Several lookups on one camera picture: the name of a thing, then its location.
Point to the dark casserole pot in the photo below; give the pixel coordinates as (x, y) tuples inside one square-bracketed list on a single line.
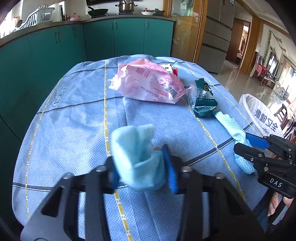
[(157, 12)]

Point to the blue textured wipe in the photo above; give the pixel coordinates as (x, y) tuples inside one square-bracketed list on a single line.
[(239, 136)]

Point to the wooden dining table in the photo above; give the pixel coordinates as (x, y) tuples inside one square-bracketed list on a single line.
[(288, 123)]

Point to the teal lower cabinets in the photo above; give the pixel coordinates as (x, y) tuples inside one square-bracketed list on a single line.
[(57, 57)]

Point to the silver refrigerator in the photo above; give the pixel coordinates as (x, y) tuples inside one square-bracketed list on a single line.
[(217, 35)]

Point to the black wok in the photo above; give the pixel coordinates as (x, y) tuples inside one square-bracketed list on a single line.
[(97, 12)]

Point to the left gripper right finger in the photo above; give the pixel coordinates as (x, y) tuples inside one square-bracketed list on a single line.
[(229, 216)]

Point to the wooden stool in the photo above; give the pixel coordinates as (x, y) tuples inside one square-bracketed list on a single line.
[(281, 114)]

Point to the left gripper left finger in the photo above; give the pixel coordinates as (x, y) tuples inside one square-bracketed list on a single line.
[(56, 218)]

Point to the white bowl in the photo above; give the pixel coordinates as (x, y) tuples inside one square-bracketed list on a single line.
[(147, 13)]

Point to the red white small packet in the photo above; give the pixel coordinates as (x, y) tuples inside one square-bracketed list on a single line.
[(169, 68)]

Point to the pink small pot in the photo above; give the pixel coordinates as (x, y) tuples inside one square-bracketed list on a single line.
[(75, 17)]

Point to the blue plaid tablecloth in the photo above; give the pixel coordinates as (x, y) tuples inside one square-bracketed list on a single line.
[(202, 143)]

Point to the wooden glass sliding door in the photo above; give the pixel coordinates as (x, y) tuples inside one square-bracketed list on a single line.
[(189, 26)]

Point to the large pink plastic bag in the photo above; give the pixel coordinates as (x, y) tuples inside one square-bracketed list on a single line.
[(147, 81)]

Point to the white lined trash basket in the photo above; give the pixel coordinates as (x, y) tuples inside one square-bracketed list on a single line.
[(264, 120)]

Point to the white dish rack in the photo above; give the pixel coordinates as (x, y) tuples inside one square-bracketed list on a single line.
[(42, 14)]

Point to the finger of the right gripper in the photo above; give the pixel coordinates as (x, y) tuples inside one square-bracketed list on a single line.
[(256, 140), (252, 154)]

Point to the right hand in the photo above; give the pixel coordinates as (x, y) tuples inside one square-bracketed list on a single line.
[(274, 202)]

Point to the light blue cloth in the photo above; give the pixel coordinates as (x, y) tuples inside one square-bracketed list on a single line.
[(140, 166)]

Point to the dark green snack bag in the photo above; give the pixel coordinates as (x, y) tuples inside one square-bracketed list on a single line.
[(200, 99)]

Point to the steel stock pot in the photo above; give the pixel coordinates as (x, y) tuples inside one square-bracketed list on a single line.
[(126, 6)]

